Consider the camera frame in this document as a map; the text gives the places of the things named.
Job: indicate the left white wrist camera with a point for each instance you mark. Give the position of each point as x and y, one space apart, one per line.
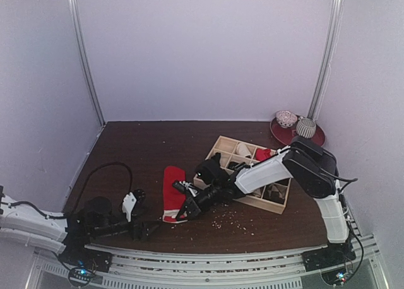
128 205

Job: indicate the red round tray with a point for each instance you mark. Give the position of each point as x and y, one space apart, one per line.
286 135

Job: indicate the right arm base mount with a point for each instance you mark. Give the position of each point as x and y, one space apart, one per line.
329 256

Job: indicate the right circuit board with leds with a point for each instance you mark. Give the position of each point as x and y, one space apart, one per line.
336 277

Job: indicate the right aluminium frame post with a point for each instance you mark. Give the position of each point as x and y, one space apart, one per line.
325 67

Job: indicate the red sock with striped cuff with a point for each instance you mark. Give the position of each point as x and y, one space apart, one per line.
172 198

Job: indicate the red patterned sock in box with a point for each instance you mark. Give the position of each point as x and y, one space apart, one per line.
264 154

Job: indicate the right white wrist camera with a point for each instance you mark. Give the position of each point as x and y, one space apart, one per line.
190 187

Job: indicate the left circuit board with leds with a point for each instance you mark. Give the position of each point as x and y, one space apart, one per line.
78 276

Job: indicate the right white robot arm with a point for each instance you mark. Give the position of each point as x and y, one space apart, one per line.
312 167

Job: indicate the cream rolled sock in box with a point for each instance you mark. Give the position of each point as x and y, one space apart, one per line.
243 150

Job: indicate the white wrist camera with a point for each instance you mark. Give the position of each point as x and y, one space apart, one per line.
190 187
128 205

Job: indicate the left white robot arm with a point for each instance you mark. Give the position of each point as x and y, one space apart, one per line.
63 233

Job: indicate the white patterned bowl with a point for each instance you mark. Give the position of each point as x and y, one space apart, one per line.
285 118

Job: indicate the left aluminium frame post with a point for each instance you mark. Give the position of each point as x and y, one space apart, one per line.
84 62

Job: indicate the grey striped cup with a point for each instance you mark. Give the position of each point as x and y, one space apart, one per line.
306 127

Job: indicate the brown patterned sock in box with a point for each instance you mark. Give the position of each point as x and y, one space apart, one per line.
275 193

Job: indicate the aluminium frame post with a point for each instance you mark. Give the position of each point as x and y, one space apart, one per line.
325 67
84 62

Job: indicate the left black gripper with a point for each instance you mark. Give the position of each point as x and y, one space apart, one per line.
142 233

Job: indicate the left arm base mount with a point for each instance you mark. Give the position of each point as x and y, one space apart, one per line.
89 259

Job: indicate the circuit board with leds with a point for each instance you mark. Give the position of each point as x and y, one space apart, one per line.
336 277
78 276

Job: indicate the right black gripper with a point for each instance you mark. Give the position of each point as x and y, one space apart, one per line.
194 202

